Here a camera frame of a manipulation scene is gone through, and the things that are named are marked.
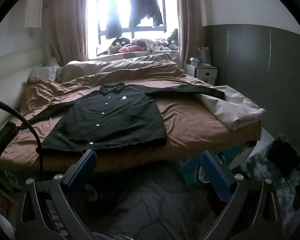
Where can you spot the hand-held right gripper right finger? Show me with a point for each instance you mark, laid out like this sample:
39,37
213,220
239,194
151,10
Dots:
217,177

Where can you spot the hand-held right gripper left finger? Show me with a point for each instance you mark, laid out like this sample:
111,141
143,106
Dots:
82,172

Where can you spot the black button shirt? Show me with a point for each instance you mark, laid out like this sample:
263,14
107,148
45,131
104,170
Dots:
110,122

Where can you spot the pile of light clothes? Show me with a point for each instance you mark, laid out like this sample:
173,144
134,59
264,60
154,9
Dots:
155,43

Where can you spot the blue printed bed sheet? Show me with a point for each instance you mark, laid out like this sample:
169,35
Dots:
187,170

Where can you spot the grey fluffy rug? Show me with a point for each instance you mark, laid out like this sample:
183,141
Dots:
260,170

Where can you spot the white padded headboard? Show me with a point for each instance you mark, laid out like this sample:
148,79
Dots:
10,80

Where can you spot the brown duvet with beige underside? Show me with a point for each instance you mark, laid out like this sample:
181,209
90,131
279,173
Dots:
190,120

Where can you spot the dark cloth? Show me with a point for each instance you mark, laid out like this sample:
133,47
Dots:
285,157

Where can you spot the white pillow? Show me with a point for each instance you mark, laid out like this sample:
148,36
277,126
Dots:
48,72

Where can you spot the white nightstand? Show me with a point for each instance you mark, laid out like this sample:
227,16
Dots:
202,75

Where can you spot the small grey container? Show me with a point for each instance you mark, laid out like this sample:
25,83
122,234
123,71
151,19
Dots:
195,61

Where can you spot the upright books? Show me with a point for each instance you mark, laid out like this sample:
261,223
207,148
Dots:
205,56

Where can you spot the brown plush toy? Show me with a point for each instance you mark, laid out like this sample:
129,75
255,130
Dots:
113,49

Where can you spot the pink window curtain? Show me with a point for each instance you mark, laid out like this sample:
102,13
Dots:
190,25
65,25

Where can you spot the black plush toy white eyes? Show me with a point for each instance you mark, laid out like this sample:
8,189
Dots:
121,41

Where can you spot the grey plush toy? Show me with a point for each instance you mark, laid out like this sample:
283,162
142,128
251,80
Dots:
173,36

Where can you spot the dark hanging shirt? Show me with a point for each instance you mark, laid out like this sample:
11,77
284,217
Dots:
151,5

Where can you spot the white wall box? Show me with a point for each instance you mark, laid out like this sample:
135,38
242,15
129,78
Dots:
34,7

